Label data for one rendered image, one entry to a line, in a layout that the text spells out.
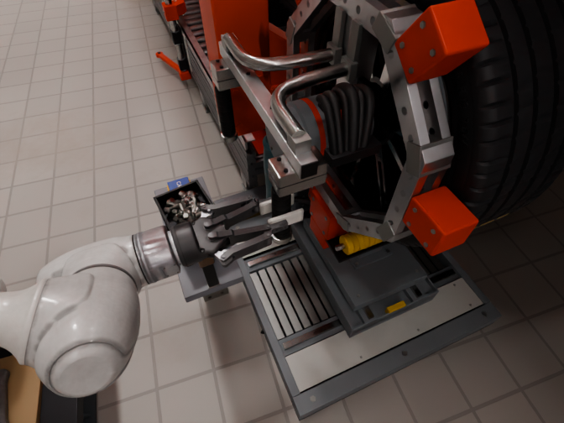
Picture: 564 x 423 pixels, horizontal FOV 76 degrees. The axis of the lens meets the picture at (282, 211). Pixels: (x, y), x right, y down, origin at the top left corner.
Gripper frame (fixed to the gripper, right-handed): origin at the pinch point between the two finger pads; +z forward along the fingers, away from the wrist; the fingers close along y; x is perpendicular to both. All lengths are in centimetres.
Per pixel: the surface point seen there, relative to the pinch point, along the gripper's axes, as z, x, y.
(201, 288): -19.1, -37.9, -11.6
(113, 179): -45, -83, -115
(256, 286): 0, -77, -25
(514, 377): 72, -83, 41
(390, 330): 38, -75, 11
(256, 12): 18, 10, -60
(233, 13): 12, 11, -60
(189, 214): -15.9, -25.1, -27.6
